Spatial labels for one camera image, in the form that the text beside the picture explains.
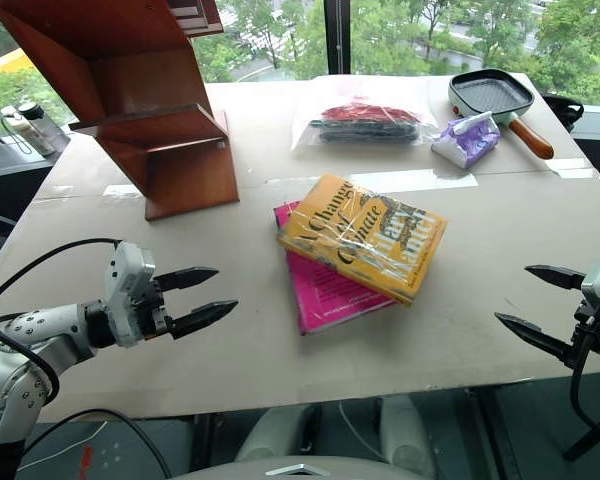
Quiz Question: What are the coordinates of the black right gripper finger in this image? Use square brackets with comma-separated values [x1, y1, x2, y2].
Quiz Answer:
[523, 264, 587, 293]
[493, 311, 581, 372]

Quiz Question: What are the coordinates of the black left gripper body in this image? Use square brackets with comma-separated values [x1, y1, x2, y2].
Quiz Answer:
[138, 277, 177, 342]

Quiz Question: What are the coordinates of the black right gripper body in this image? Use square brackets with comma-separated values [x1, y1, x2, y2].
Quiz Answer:
[572, 298, 600, 370]

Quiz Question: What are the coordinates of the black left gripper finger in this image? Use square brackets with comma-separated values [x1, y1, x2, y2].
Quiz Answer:
[154, 266, 221, 293]
[170, 298, 240, 342]

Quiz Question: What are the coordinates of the wooden shelf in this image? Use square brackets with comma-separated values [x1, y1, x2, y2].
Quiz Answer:
[0, 0, 241, 222]

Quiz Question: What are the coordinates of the pink book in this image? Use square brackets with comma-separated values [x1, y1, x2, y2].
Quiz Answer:
[272, 200, 399, 337]

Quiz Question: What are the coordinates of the yellow plastic-wrapped book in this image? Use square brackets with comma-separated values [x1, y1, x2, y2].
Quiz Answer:
[276, 173, 449, 307]

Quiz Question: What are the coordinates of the black stand leg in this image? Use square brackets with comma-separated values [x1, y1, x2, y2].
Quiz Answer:
[561, 413, 600, 462]

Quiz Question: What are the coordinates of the grey rounded shape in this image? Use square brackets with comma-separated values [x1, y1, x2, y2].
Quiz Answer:
[378, 394, 437, 479]
[233, 403, 322, 474]

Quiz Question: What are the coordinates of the purple white tissue pack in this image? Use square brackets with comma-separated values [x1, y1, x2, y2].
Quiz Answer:
[430, 110, 502, 170]

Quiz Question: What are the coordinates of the black bag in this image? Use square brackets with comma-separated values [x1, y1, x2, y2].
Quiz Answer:
[542, 93, 586, 134]

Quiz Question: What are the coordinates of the grey bottle black cap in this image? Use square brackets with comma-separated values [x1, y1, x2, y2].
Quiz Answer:
[17, 101, 64, 157]

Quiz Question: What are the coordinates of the clear plastic bag with items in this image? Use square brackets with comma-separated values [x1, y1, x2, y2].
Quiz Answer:
[290, 75, 439, 152]

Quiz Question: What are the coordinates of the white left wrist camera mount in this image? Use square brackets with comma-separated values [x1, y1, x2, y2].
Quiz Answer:
[103, 241, 158, 349]

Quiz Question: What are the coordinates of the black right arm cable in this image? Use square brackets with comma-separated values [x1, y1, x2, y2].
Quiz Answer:
[568, 329, 600, 446]

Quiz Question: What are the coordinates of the black cable under table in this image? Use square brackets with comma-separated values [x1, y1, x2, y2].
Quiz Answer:
[19, 408, 174, 480]

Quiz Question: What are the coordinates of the thin white cable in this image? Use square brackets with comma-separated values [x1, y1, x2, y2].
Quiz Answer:
[15, 418, 109, 472]

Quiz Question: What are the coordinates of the black grill pan wooden handle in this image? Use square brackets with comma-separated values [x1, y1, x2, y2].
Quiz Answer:
[448, 68, 555, 161]

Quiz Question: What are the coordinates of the black window frame post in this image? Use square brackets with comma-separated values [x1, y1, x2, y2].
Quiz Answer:
[324, 0, 352, 77]

